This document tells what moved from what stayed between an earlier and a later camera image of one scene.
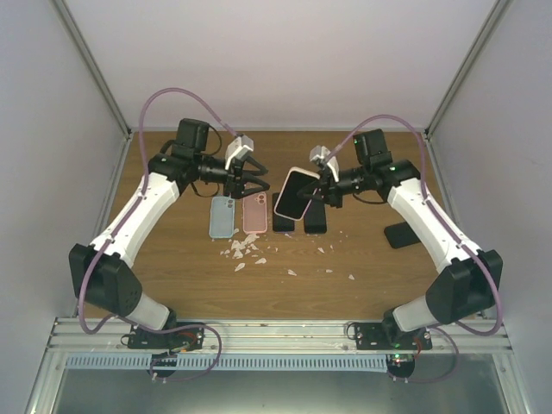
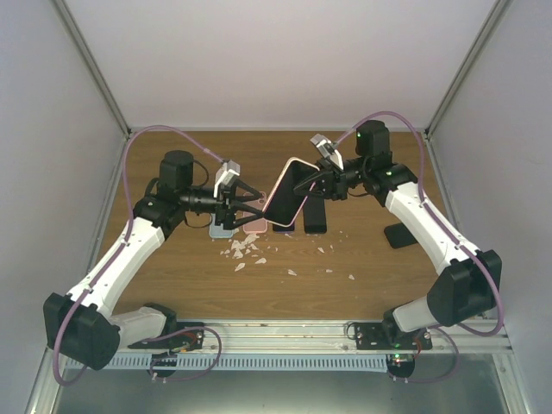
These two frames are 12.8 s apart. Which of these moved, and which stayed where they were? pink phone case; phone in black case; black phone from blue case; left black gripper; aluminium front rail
Moved: left black gripper
Stayed: black phone from blue case; phone in black case; pink phone case; aluminium front rail
